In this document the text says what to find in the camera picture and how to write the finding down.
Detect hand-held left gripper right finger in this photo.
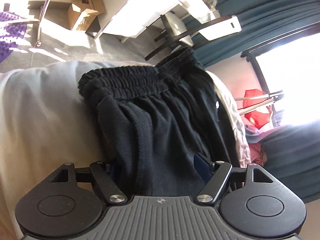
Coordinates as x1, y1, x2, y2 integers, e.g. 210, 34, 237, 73
193, 152, 288, 204

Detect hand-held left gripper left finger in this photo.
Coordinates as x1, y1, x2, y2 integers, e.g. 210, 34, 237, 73
47, 156, 127, 204

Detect black pants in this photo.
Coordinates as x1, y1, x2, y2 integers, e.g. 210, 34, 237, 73
77, 46, 241, 197

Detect pink clothes pile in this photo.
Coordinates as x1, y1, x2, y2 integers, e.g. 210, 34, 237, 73
246, 125, 268, 166

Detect red garment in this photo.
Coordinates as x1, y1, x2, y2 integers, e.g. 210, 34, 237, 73
244, 89, 273, 128

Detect bed with pale sheet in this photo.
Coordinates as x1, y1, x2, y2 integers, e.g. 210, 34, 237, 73
0, 60, 251, 240

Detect white garment steamer stand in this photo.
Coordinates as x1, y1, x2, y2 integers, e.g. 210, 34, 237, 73
234, 90, 286, 116

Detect blue curtain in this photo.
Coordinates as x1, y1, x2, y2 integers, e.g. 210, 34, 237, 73
259, 122, 320, 205
185, 0, 320, 68

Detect dark framed window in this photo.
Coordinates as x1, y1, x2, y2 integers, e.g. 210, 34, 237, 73
241, 33, 320, 128

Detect dark chair with white back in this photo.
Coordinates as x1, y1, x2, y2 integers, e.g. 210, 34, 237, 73
145, 15, 243, 61

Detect white dressing table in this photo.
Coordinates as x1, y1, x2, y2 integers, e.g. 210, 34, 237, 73
94, 0, 201, 43

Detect purple studded mat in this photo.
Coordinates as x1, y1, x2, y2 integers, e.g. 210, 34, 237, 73
0, 11, 28, 64

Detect cardboard boxes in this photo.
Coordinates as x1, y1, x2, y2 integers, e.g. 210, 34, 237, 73
67, 0, 107, 31

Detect chrome metal tube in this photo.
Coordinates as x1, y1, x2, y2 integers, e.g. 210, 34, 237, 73
35, 0, 62, 47

